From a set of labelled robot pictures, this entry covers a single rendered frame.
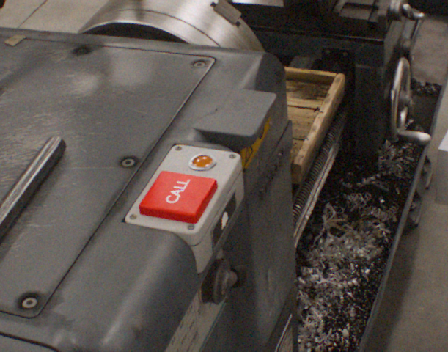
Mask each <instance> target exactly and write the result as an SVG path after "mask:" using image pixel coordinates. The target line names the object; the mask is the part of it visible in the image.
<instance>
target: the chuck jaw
mask: <svg viewBox="0 0 448 352"><path fill-rule="evenodd" d="M210 7H212V8H213V10H212V11H214V12H216V13H217V14H219V15H220V16H221V17H222V18H223V19H225V20H226V21H227V22H228V23H230V24H231V25H232V26H235V25H236V26H237V27H238V25H237V24H235V23H236V22H237V21H238V19H239V17H240V16H241V13H240V12H239V11H237V10H236V9H235V8H233V7H232V6H231V5H229V4H228V3H227V2H225V0H220V2H219V3H218V4H217V5H216V6H215V7H213V6H211V5H210Z"/></svg>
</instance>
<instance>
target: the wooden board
mask: <svg viewBox="0 0 448 352"><path fill-rule="evenodd" d="M284 68H285V81H286V87H287V110H288V119H289V120H291V121H292V123H294V122H296V121H297V122H298V123H296V124H292V129H293V144H294V143H296V142H297V146H296V147H297V148H296V150H295V152H294V153H295V154H294V153H293V154H290V156H291V155H295V156H294V158H293V157H292V156H291V158H292V159H291V158H290V171H291V183H299V185H300V183H301V181H302V179H303V177H304V175H305V173H306V171H307V169H308V166H309V163H310V161H311V160H312V157H313V155H314V154H315V150H316V149H317V146H318V145H319V143H320V142H321V140H322V138H323V136H324V134H325V132H326V129H327V127H328V125H329V123H330V121H331V118H332V117H333V115H334V112H335V111H336V109H337V106H338V104H339V101H340V99H341V97H342V95H343V93H344V84H345V75H344V74H341V73H339V74H336V73H327V72H321V71H314V70H302V69H301V68H293V67H289V68H288V67H284ZM294 71H295V73H294ZM293 81H294V82H295V81H298V83H296V84H295V83H290V82H293ZM293 84H294V86H293ZM311 84H315V85H316V84H317V86H316V87H314V85H311ZM319 84H320V85H321V88H319ZM323 84H324V85H323ZM329 84H330V85H331V87H330V88H329V87H328V88H329V91H327V90H326V88H327V86H328V85H329ZM309 85H311V86H309ZM307 86H309V87H307ZM302 87H305V89H302ZM306 87H307V88H306ZM323 87H324V89H323ZM310 90H311V92H310V93H309V91H310ZM319 91H321V92H319ZM323 91H324V92H325V93H328V94H330V95H329V96H328V94H327V95H325V94H323ZM291 92H292V93H291ZM315 92H316V93H315ZM290 95H291V97H292V98H290ZM324 96H325V97H324ZM300 97H301V98H300ZM315 97H316V98H315ZM316 99H317V100H316ZM322 99H323V100H322ZM313 101H314V102H313ZM321 102H322V103H321ZM310 106H311V107H310ZM317 107H319V108H318V110H320V111H321V112H322V111H323V113H318V110H316V111H315V112H314V110H315V109H316V108H317ZM317 114H319V115H317ZM307 117H309V118H307ZM318 117H320V118H318ZM314 118H315V119H314ZM308 122H309V125H307V124H308ZM311 126H312V127H311ZM296 129H297V130H296ZM296 131H297V132H296ZM303 135H305V136H304V137H302V136H303ZM299 136H301V137H299ZM306 137H307V138H308V140H309V141H307V140H306ZM313 137H314V138H313ZM297 139H298V141H297ZM302 142H304V143H303V144H302ZM299 144H302V145H303V149H302V147H301V149H299V148H300V146H301V145H299ZM294 145H296V144H294ZM297 149H298V150H300V152H298V150H297ZM304 150H305V151H304ZM299 155H300V156H299ZM301 155H303V156H304V157H303V158H301V157H302V156H301ZM297 156H298V157H297ZM293 159H295V160H293ZM293 162H294V163H293Z"/></svg>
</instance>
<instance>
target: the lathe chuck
mask: <svg viewBox="0 0 448 352"><path fill-rule="evenodd" d="M218 2H219V1H217V0H144V1H133V0H108V1H107V2H106V3H105V4H104V5H103V6H102V7H101V8H100V9H99V10H98V11H97V13H96V14H95V15H94V16H93V17H92V18H91V19H90V20H89V21H87V22H86V23H85V24H84V25H86V24H87V23H89V22H91V21H93V20H94V19H96V18H99V17H100V16H102V15H105V14H107V13H110V12H116V11H123V10H141V11H142V10H147V11H151V12H157V13H160V14H164V15H168V16H171V17H173V18H176V19H178V20H180V21H182V22H184V23H187V24H188V25H190V26H193V27H194V28H195V29H198V30H199V31H201V33H203V34H205V35H206V36H207V37H209V38H210V39H211V40H212V41H213V42H215V43H216V44H217V45H218V46H219V47H224V48H237V49H244V50H251V51H259V52H264V49H263V47H262V45H261V43H260V41H259V40H258V38H257V36H256V35H255V34H254V33H253V32H252V30H251V29H250V28H249V27H248V26H247V25H246V24H245V22H244V21H243V20H242V19H241V18H240V19H239V20H238V21H237V23H236V24H237V25H238V27H237V26H236V25H235V26H232V25H231V24H230V23H228V22H227V21H226V20H225V19H223V18H222V17H221V16H220V15H219V14H217V13H216V12H214V11H212V10H213V8H212V7H210V5H211V6H213V7H215V6H216V5H217V4H218ZM81 28H82V27H81Z"/></svg>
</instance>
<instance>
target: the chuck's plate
mask: <svg viewBox="0 0 448 352"><path fill-rule="evenodd" d="M76 33H80V34H93V35H100V36H103V35H106V36H113V37H127V38H134V39H141V40H154V41H161V42H162V41H168V42H176V43H189V44H197V45H209V46H217V47H219V46H218V45H217V44H216V43H215V42H213V41H212V40H211V39H210V38H209V37H207V36H206V35H205V34H203V33H201V31H199V30H198V29H195V28H194V27H193V26H190V25H188V24H187V23H184V22H182V21H180V20H178V19H176V18H173V17H171V16H168V15H164V14H160V13H157V12H151V11H147V10H142V11H141V10H123V11H116V12H110V13H107V14H105V15H102V16H100V17H99V18H96V19H94V20H93V21H91V22H89V23H87V24H86V25H84V26H83V27H82V28H81V29H79V30H78V31H77V32H76Z"/></svg>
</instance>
